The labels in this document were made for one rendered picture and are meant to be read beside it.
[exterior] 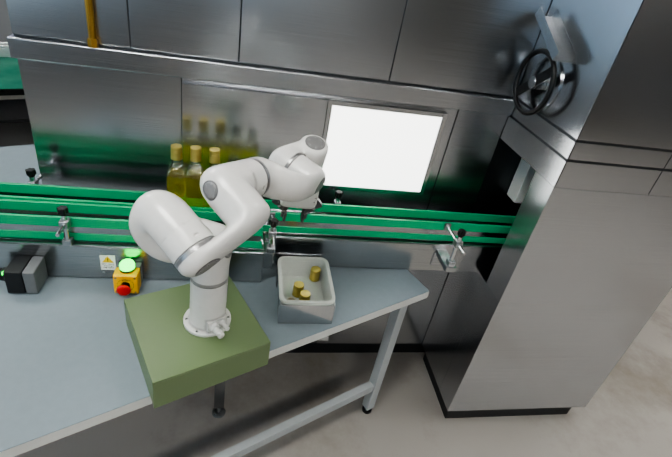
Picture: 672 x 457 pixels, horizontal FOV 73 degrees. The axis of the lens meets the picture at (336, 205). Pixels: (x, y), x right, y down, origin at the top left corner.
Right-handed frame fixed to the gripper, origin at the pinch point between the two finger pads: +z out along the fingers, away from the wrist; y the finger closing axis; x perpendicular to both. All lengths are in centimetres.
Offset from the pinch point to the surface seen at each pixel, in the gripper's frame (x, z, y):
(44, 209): -12, 23, 72
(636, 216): -2, -13, -114
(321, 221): -13.1, 18.5, -13.5
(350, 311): 15.4, 28.8, -23.8
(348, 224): -12.9, 18.6, -23.3
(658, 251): 3, -1, -133
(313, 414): 33, 81, -22
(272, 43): -48, -25, 10
